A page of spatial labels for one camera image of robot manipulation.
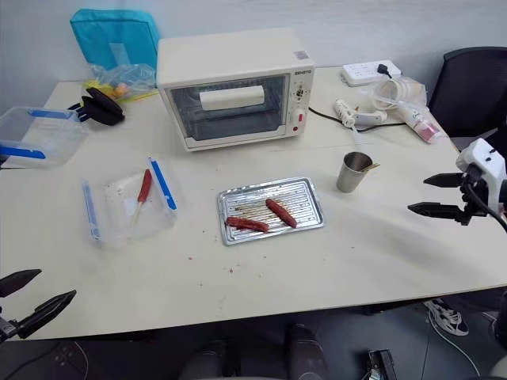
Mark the black office chair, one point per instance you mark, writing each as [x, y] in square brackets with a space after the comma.
[471, 91]

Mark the white power strip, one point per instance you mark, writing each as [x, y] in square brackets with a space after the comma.
[362, 73]

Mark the black power plug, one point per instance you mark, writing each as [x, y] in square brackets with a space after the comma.
[384, 70]

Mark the teal fabric bag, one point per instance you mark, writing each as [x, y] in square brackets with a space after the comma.
[115, 37]

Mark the black and white sneaker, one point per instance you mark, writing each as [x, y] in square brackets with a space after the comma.
[447, 318]

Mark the clear container with blue clips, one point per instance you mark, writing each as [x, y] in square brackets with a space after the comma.
[43, 136]
[126, 221]

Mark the silver ribbed baking tray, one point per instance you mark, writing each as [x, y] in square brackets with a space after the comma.
[305, 190]

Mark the cream toaster oven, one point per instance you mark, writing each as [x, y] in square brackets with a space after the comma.
[233, 71]

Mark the clear plastic bag with toys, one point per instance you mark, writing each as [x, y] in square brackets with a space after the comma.
[126, 81]

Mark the dark rounded shape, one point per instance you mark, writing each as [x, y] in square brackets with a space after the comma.
[305, 352]

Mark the pink packet in plastic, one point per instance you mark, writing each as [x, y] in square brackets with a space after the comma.
[428, 128]

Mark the white handheld tool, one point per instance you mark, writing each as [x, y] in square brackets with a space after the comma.
[366, 118]

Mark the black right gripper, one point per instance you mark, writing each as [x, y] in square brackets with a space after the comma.
[475, 190]

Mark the stainless steel cup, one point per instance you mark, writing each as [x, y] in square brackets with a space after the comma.
[350, 180]

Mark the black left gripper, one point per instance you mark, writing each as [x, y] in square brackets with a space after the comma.
[7, 328]

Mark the black boxy device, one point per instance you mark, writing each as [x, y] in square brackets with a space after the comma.
[381, 364]

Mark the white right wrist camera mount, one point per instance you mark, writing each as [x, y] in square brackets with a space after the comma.
[489, 164]

